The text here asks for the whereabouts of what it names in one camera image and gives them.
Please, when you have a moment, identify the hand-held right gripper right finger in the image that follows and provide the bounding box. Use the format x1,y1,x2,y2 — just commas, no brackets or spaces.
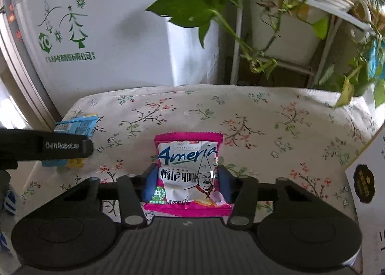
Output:
217,164,304,229

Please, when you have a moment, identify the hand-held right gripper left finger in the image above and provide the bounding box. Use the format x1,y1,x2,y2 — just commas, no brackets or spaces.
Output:
77,164,159,230

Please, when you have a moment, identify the light blue snack packet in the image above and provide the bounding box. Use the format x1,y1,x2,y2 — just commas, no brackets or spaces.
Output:
41,115,102,169

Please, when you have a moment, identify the pink and white snack packet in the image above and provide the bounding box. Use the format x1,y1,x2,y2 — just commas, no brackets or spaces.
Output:
144,132,234,218

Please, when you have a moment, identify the cardboard box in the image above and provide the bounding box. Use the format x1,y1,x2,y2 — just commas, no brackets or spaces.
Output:
344,126,385,275

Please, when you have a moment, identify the blue white striped cloth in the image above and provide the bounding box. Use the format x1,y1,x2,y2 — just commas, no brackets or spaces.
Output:
0,185,18,251

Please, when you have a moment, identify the floral table cloth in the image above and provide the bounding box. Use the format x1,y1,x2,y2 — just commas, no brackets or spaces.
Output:
21,84,385,225

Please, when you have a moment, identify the white chest freezer tree print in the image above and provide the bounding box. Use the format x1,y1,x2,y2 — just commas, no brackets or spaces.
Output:
0,0,224,132

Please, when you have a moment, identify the white metal plant stand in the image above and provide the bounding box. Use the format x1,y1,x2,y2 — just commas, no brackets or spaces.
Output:
230,0,376,87

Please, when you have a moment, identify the green pothos plant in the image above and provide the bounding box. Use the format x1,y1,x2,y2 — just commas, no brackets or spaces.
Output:
146,0,385,109

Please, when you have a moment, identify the blue ribbon roll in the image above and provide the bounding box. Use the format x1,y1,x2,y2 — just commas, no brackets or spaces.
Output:
368,39,385,79

